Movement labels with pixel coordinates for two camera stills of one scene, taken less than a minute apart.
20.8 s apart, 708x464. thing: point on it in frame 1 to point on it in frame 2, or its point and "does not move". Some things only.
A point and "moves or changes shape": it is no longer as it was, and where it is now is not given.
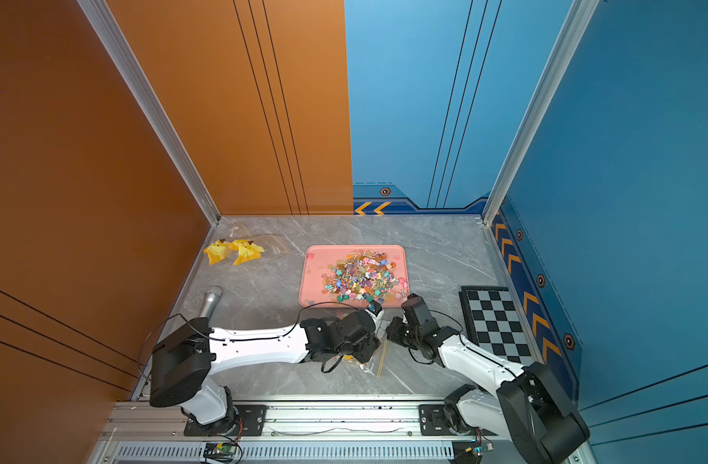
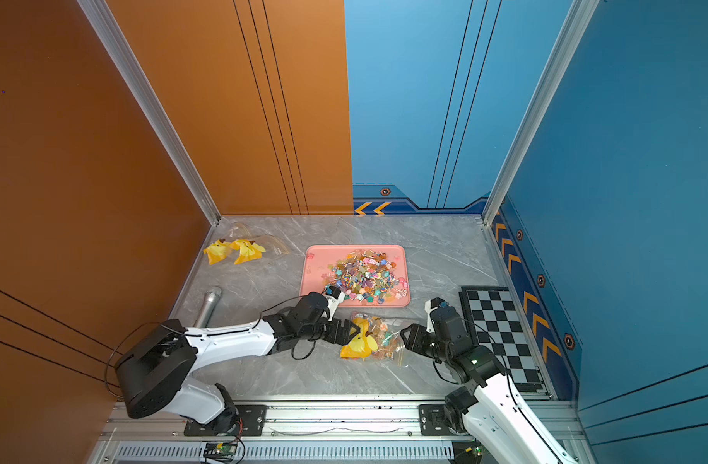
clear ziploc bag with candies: [218, 250] does not move
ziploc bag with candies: [365, 366] moves or changes shape
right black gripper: [393, 330] does not move
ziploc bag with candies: [249, 248] does not move
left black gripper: [371, 348] to [345, 337]
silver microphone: [210, 301] does not move
